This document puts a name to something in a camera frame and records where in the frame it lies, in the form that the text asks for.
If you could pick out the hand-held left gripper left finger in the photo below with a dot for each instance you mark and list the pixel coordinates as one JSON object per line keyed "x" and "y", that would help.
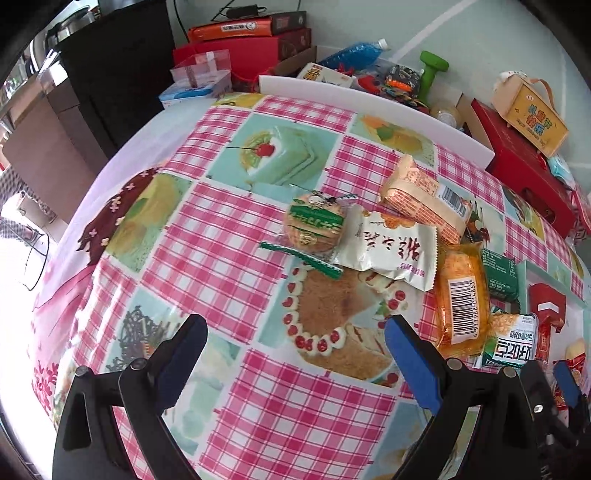
{"x": 182, "y": 364}

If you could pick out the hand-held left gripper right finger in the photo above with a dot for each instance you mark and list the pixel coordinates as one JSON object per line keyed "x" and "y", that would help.
{"x": 415, "y": 364}

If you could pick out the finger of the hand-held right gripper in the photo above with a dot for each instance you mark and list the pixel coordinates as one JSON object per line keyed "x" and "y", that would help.
{"x": 568, "y": 383}
{"x": 540, "y": 397}

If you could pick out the small red and white packet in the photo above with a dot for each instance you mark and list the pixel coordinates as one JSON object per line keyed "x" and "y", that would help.
{"x": 545, "y": 344}

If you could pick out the teal shallow cardboard box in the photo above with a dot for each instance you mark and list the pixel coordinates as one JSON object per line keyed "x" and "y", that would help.
{"x": 575, "y": 323}

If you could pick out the green and white snack packet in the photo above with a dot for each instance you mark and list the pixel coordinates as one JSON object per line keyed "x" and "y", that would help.
{"x": 510, "y": 344}

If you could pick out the orange clear snack packet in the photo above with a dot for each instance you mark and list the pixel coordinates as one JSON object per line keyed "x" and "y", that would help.
{"x": 457, "y": 286}

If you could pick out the white snack packet red script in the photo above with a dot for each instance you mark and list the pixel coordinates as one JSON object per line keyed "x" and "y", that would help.
{"x": 392, "y": 249}

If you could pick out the small green snack packet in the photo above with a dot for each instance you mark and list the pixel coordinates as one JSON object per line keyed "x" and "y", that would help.
{"x": 498, "y": 274}

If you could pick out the beige brick-print snack packet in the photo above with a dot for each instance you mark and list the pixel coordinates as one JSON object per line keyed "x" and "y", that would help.
{"x": 415, "y": 194}

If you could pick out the round cookie packet green label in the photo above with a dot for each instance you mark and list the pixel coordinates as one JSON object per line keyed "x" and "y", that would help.
{"x": 314, "y": 224}

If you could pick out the pink plaid printed tablecloth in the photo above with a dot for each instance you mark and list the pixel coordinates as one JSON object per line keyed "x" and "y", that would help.
{"x": 231, "y": 258}

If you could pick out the red patterned box lid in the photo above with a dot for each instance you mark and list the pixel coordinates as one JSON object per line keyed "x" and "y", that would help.
{"x": 582, "y": 207}

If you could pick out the wet wipes pack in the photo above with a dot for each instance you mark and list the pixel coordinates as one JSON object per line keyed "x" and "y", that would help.
{"x": 561, "y": 168}

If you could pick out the red gift box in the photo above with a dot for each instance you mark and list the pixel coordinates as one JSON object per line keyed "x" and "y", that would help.
{"x": 526, "y": 170}

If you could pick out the clear jar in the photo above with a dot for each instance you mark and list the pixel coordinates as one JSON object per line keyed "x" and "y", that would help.
{"x": 445, "y": 115}

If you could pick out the large cardboard box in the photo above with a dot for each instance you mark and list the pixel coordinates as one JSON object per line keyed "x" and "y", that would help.
{"x": 46, "y": 134}

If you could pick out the blue and white box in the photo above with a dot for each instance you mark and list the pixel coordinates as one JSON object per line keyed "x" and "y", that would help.
{"x": 194, "y": 92}

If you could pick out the pile of small toys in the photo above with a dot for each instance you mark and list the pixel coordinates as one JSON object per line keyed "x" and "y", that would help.
{"x": 397, "y": 81}

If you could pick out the green dumbbell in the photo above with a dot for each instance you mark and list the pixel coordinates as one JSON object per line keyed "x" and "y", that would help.
{"x": 431, "y": 76}

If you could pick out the black cabinet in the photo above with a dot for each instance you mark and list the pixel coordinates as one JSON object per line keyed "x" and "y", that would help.
{"x": 120, "y": 78}

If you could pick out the clear plastic box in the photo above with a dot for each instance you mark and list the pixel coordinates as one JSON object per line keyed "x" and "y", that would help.
{"x": 201, "y": 69}

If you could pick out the yellow and white box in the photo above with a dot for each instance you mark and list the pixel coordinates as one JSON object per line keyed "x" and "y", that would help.
{"x": 323, "y": 74}

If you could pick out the blue water bottle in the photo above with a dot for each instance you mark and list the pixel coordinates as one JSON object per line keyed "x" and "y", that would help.
{"x": 351, "y": 53}

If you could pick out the maroon box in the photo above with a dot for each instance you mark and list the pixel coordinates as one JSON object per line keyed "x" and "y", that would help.
{"x": 295, "y": 42}

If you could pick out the dark brown box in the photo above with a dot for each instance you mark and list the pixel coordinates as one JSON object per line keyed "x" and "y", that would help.
{"x": 288, "y": 22}

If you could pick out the black power adapter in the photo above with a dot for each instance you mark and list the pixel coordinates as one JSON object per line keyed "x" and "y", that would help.
{"x": 244, "y": 8}

